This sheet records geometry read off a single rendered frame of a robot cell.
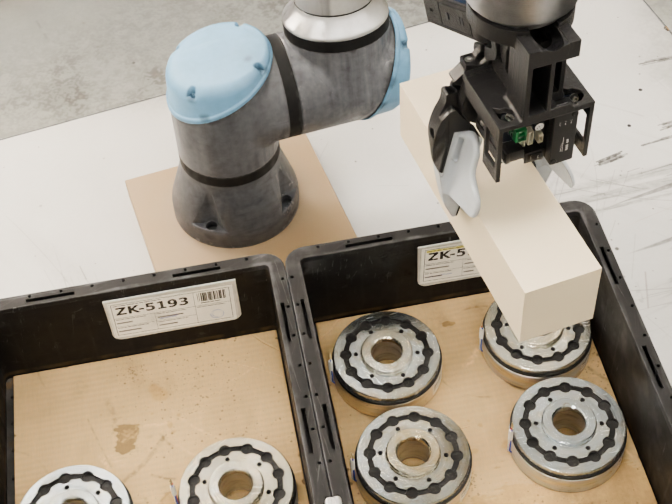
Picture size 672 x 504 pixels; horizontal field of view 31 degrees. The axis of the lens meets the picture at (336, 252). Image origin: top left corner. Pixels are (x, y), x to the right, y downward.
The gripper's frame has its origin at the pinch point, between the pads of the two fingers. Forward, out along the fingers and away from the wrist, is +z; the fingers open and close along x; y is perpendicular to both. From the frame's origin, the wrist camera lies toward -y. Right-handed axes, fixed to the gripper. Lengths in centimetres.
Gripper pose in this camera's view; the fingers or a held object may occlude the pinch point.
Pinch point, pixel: (492, 184)
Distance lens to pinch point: 96.7
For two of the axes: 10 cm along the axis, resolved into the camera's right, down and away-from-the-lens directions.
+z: 0.5, 6.4, 7.7
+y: 3.4, 7.1, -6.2
